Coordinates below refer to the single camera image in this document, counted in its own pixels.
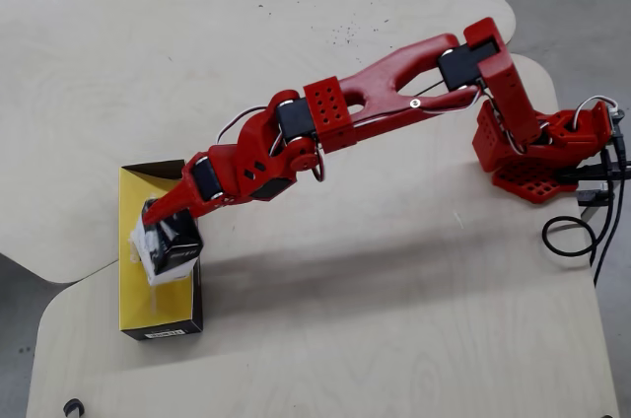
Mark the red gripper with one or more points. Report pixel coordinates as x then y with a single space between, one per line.
203 179

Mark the small black white box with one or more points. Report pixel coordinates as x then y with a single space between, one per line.
170 250

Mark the red robot arm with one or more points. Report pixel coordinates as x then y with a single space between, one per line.
394 92

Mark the long open black box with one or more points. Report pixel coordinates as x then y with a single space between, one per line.
167 307

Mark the small black clip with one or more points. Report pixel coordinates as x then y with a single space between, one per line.
73 407

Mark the black table clamp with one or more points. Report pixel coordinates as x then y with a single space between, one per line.
596 197

